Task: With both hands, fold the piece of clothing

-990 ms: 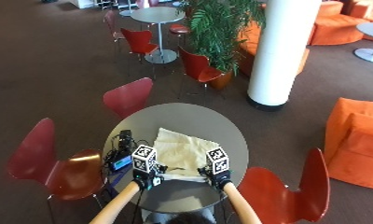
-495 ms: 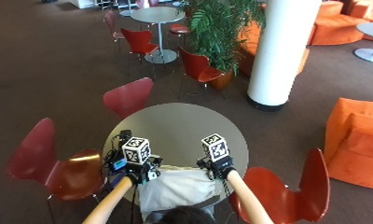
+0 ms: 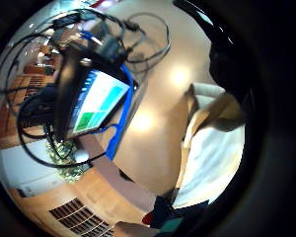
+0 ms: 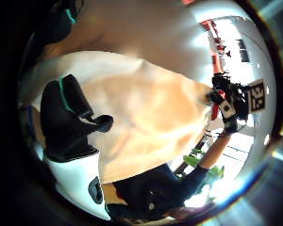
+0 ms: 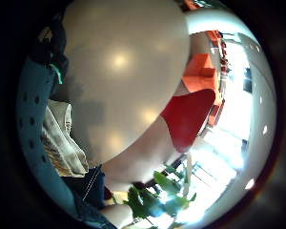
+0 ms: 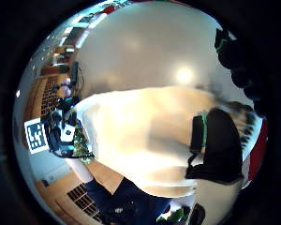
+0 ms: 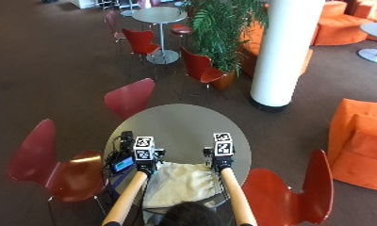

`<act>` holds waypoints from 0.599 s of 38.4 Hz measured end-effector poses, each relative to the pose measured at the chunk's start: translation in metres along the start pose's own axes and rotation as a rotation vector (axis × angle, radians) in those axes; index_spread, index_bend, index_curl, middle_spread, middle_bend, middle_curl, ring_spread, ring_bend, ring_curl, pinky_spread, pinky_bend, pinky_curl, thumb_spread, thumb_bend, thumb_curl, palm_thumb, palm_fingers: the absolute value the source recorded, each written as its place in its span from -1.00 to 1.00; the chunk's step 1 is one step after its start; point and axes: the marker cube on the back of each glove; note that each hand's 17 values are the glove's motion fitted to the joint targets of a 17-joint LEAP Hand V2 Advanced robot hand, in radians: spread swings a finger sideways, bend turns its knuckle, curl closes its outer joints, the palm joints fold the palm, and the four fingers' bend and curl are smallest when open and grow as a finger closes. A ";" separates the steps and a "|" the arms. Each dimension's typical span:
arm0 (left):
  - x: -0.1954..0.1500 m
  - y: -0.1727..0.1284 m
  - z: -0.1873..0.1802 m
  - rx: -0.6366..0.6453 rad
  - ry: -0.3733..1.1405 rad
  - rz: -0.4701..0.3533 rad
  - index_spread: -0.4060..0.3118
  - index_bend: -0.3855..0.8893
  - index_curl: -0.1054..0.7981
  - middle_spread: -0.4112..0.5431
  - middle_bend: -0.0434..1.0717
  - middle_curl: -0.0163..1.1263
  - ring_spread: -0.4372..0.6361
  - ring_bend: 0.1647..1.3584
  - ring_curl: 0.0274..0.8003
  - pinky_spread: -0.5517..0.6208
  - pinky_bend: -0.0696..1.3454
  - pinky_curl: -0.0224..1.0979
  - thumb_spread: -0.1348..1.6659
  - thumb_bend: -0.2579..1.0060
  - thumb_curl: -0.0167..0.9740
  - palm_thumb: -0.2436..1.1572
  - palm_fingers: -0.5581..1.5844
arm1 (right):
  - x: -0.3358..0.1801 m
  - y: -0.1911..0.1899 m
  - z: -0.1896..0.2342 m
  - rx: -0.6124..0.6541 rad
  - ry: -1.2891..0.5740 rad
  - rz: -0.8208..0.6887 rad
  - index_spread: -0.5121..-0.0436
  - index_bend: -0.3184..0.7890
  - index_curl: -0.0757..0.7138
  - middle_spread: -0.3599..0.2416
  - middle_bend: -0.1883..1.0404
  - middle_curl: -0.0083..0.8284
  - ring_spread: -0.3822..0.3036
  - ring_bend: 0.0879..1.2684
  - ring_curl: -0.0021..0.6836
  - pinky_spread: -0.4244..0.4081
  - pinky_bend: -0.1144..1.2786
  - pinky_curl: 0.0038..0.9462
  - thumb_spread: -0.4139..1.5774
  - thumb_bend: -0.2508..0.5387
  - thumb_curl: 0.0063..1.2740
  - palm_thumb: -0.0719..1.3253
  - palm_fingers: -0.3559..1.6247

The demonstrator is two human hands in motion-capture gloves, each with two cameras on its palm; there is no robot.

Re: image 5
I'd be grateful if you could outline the striped beige cloth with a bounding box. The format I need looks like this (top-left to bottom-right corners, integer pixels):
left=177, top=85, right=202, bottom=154
left=41, top=98, right=91, bottom=178

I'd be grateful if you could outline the orange sofa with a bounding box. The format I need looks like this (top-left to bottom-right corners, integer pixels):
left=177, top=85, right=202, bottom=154
left=180, top=52, right=221, bottom=96

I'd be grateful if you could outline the the person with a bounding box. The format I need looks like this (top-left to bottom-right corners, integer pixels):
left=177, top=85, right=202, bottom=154
left=60, top=164, right=118, bottom=229

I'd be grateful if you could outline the red chair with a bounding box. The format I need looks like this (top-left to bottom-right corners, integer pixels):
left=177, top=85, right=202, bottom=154
left=159, top=88, right=217, bottom=154

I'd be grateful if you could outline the orange armchair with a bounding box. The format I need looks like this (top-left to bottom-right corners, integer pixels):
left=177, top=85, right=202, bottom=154
left=206, top=30, right=224, bottom=49

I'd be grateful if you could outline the orange bench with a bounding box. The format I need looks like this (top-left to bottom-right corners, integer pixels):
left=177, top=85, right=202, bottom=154
left=207, top=98, right=227, bottom=127

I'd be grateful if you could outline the green leafy plant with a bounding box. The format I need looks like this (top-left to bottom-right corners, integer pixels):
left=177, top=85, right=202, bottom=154
left=123, top=163, right=198, bottom=229

